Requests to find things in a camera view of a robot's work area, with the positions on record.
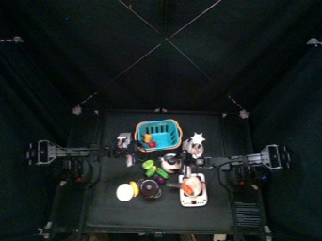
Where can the green toy starfruit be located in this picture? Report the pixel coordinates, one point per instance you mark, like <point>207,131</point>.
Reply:
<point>149,165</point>

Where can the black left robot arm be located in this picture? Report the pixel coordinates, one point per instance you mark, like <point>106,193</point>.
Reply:
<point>63,152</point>

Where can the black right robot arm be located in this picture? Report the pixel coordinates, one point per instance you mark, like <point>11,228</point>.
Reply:
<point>247,160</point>

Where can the teal basket with orange rim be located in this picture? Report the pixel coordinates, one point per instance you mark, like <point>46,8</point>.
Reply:
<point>163,131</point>

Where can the orange toy food piece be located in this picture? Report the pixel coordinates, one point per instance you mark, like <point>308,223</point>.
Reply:
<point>147,137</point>

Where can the red toy fruit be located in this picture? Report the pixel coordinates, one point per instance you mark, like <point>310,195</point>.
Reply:
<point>153,144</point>

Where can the silver toy kettle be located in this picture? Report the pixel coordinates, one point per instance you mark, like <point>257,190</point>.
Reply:
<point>170,164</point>

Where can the white toy stand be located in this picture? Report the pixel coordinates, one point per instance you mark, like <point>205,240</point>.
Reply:
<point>197,143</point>

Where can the pink toy bowl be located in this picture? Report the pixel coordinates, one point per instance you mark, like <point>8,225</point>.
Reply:
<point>195,183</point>

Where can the dark green toy vegetable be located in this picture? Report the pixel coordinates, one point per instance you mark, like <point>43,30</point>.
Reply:
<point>162,173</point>

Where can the orange toy carrot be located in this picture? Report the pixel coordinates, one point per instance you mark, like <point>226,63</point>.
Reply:
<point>187,189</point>

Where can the purple toy eggplant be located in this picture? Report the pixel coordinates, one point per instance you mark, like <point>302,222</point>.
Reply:
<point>161,180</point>

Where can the yellow toy banana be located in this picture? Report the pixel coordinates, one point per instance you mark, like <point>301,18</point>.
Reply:
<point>134,188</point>

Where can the dark toy pot with lid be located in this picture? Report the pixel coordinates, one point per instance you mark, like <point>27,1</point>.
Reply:
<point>149,188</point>

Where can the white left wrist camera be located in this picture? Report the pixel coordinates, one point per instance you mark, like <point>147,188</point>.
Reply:
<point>123,139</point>

